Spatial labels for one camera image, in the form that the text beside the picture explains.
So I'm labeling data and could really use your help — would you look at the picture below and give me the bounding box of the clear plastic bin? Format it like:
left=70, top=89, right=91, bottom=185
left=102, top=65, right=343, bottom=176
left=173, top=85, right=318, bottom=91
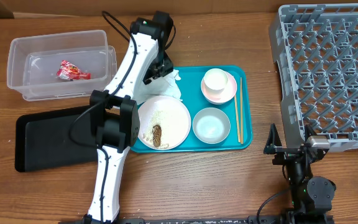
left=7, top=30, right=117, bottom=101

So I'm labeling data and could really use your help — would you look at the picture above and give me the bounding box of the grey bowl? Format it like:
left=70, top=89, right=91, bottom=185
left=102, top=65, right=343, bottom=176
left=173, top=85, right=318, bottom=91
left=192, top=108, right=231, bottom=144

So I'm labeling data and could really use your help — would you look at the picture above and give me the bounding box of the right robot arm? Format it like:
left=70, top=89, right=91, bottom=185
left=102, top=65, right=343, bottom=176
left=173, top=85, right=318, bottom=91
left=256, top=124, right=336, bottom=224

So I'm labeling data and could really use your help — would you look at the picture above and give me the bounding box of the large white plate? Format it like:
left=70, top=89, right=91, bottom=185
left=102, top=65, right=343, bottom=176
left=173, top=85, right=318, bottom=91
left=138, top=96, right=191, bottom=151

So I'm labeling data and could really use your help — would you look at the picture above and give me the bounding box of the grey dishwasher rack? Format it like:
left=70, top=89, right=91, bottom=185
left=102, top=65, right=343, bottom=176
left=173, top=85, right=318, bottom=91
left=269, top=3, right=358, bottom=152

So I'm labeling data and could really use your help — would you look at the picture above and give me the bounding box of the red snack wrapper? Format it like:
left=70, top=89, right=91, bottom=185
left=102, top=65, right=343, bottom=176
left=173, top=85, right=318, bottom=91
left=57, top=60, right=91, bottom=81

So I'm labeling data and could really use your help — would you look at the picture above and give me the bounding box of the black plastic tray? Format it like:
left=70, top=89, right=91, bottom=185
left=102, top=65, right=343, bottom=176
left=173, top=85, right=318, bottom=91
left=14, top=106, right=98, bottom=172

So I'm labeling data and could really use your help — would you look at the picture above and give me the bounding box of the brown food scrap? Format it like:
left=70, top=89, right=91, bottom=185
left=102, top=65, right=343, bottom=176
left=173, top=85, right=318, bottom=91
left=152, top=124, right=162, bottom=147

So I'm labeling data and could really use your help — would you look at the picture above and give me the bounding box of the left wooden chopstick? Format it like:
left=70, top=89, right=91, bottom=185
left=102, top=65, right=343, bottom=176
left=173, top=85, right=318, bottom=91
left=234, top=94, right=241, bottom=143

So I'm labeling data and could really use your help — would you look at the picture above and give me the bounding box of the white cup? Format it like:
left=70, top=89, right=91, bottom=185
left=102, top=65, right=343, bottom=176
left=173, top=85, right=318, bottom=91
left=203, top=68, right=228, bottom=95

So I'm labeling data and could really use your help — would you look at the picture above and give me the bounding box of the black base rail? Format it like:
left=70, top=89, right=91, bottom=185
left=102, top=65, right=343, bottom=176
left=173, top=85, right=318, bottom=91
left=58, top=215, right=335, bottom=224

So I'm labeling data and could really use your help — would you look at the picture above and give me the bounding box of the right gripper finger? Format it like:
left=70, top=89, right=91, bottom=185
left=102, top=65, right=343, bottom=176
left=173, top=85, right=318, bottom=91
left=305, top=124, right=316, bottom=146
left=264, top=123, right=282, bottom=154

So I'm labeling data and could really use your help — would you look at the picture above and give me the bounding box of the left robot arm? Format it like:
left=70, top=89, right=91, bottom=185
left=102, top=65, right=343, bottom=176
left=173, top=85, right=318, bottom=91
left=82, top=11, right=176, bottom=223

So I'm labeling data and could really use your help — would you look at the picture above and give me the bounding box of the teal serving tray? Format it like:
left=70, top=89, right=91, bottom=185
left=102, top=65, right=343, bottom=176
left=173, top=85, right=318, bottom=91
left=125, top=65, right=254, bottom=154

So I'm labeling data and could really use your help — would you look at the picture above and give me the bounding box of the brown cardboard backdrop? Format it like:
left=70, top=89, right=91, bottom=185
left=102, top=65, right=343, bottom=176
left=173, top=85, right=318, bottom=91
left=0, top=0, right=358, bottom=18

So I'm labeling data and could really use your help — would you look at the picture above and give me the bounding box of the white napkin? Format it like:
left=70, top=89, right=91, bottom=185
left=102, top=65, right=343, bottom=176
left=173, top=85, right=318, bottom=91
left=132, top=69, right=181, bottom=105

